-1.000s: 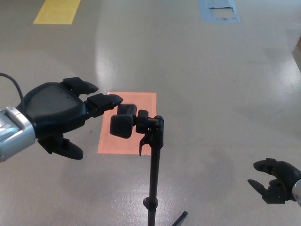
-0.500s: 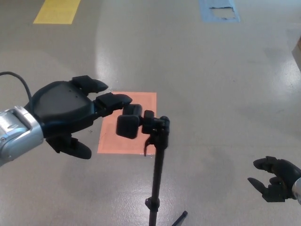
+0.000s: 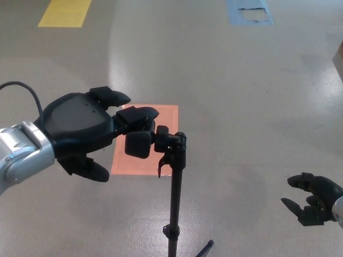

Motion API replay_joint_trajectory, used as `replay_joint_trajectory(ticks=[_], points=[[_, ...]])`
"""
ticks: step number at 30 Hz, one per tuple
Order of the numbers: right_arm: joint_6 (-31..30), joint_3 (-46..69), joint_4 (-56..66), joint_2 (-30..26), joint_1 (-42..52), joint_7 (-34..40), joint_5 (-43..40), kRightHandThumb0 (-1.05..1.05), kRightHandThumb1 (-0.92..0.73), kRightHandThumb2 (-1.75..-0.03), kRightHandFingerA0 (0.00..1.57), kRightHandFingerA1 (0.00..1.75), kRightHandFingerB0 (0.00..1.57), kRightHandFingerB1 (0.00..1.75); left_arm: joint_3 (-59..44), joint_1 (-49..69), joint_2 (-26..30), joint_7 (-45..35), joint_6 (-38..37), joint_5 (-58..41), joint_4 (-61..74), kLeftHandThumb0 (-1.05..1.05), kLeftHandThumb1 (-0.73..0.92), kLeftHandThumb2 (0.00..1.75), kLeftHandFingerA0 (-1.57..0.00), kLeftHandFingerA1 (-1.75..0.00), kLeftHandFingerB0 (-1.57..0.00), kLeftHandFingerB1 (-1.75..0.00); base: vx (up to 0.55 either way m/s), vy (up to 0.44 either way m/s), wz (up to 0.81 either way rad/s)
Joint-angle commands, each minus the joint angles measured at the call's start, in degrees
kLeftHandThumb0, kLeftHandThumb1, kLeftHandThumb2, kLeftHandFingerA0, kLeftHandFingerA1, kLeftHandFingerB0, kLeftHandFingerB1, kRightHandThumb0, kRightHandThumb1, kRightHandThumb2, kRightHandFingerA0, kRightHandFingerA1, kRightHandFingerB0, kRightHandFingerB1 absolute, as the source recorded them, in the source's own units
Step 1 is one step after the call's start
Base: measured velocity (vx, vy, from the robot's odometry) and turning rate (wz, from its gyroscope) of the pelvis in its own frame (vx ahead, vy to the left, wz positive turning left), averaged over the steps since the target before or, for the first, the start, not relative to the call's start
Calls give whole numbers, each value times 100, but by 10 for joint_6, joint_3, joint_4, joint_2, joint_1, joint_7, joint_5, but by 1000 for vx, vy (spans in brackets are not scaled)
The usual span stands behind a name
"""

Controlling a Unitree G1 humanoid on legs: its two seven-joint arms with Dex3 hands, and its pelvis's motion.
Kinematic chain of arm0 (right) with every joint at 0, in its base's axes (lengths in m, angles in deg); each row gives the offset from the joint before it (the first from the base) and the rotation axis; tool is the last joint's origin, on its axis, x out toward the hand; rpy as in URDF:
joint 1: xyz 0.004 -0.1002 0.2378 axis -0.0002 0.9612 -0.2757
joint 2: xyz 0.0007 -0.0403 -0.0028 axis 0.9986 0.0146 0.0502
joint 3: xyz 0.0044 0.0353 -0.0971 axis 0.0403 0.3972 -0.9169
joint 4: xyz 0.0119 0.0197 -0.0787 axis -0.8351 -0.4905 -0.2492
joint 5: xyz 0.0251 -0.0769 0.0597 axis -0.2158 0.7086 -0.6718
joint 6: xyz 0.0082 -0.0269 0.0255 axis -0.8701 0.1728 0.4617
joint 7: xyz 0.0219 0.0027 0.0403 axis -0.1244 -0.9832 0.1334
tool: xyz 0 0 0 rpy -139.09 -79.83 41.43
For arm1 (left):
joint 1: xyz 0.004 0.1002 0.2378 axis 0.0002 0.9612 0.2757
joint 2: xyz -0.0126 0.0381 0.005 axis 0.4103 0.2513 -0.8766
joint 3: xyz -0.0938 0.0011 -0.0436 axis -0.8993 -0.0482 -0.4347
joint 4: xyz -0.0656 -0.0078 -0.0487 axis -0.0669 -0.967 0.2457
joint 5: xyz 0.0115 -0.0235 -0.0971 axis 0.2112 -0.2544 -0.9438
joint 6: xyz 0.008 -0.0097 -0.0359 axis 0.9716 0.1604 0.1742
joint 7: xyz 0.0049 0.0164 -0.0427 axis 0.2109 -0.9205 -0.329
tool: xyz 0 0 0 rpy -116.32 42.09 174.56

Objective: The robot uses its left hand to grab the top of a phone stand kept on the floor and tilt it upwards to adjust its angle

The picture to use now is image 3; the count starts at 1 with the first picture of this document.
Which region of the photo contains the cardboard box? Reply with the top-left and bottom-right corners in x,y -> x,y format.
332,40 -> 343,81

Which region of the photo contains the torn blue floor marking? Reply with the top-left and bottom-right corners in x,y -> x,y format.
226,0 -> 274,26

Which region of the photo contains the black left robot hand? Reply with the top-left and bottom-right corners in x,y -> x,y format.
33,86 -> 160,183

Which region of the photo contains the orange floor marking rectangle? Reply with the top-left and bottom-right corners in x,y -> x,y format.
111,104 -> 179,176

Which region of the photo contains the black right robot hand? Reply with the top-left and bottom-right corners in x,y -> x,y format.
280,172 -> 343,227

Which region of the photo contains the black phone stand tripod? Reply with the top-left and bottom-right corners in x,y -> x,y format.
124,120 -> 214,257

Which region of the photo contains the yellow floor marking rectangle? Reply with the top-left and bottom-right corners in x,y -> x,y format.
38,0 -> 93,28

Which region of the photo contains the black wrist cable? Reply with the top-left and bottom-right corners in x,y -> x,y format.
0,82 -> 45,126

